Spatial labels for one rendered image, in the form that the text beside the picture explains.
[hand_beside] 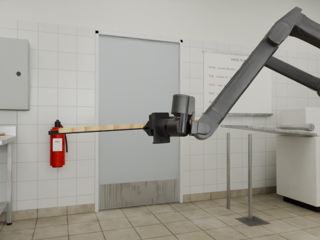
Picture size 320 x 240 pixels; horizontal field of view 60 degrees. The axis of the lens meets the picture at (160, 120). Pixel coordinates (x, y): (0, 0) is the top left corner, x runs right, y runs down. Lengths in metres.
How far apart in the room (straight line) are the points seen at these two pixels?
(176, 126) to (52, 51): 2.65
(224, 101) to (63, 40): 2.70
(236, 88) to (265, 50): 0.15
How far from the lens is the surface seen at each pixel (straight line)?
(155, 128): 0.89
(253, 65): 0.91
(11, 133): 3.20
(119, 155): 3.36
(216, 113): 0.83
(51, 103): 3.25
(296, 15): 1.00
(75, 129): 1.07
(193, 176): 3.69
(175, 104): 0.84
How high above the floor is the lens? 1.02
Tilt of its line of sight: 1 degrees up
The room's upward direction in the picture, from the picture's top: straight up
